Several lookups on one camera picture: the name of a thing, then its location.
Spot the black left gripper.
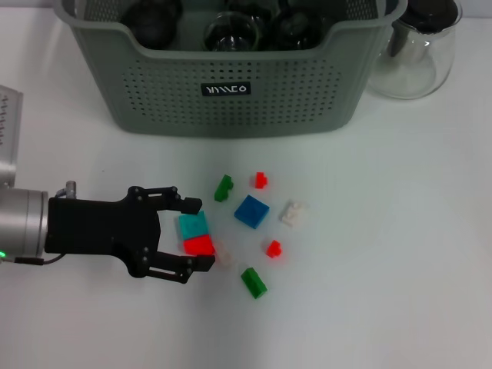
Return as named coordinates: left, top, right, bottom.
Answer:
left=44, top=186, right=217, bottom=285

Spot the green toy brick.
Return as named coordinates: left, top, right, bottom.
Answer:
left=212, top=174, right=234, bottom=202
left=240, top=267, right=268, bottom=300

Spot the blue square toy brick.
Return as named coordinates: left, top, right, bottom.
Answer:
left=233, top=194, right=270, bottom=230

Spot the white two-stud toy brick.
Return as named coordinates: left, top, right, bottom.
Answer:
left=278, top=199, right=310, bottom=228
left=214, top=241, right=237, bottom=270

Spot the grey-green perforated storage bin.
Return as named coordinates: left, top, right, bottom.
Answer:
left=52, top=0, right=408, bottom=138

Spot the teal square toy brick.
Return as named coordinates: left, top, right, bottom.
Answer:
left=178, top=210, right=211, bottom=242

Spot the red-orange sloped toy brick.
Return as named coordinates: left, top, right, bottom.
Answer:
left=182, top=234, right=216, bottom=258

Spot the black round teapot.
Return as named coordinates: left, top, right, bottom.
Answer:
left=121, top=0, right=182, bottom=50

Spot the glass teapot with black lid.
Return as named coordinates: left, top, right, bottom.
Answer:
left=363, top=0, right=462, bottom=101

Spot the silver plug with clear cable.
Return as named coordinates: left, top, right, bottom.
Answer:
left=55, top=180, right=78, bottom=201

